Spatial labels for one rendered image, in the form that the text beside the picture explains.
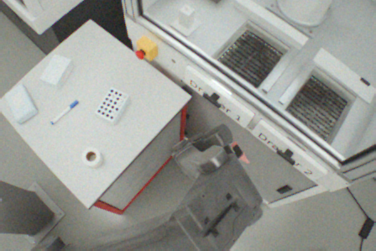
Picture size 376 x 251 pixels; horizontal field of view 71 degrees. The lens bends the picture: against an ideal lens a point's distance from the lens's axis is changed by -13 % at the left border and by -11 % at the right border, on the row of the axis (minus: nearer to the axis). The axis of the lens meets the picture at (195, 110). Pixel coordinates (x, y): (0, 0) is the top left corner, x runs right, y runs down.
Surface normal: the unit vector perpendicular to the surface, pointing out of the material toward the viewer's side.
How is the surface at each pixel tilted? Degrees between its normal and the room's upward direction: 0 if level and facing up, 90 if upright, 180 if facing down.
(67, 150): 0
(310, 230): 0
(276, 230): 0
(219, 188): 33
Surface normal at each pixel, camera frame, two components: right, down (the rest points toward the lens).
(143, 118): 0.07, -0.40
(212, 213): 0.60, -0.34
